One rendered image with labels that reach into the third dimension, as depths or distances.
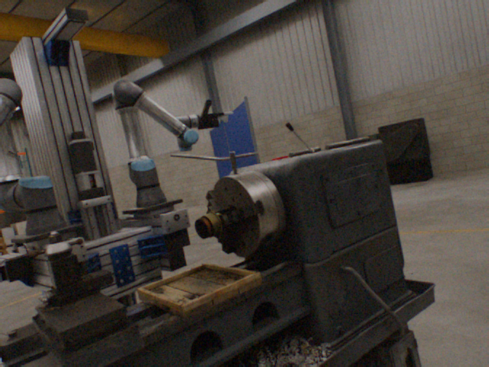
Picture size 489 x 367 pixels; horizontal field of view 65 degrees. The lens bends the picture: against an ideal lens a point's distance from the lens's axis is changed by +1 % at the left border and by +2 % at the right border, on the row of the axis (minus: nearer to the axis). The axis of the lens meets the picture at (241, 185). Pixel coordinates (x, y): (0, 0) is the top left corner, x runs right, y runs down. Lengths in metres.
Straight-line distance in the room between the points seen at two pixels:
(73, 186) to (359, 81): 10.51
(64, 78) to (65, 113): 0.17
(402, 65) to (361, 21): 1.69
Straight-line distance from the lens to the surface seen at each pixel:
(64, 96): 2.05
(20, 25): 13.00
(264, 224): 1.35
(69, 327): 1.07
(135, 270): 1.86
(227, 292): 1.24
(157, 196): 1.91
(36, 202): 1.73
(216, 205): 1.44
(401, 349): 1.81
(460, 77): 11.15
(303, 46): 12.72
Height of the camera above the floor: 1.27
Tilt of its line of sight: 3 degrees down
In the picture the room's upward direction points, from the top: 12 degrees counter-clockwise
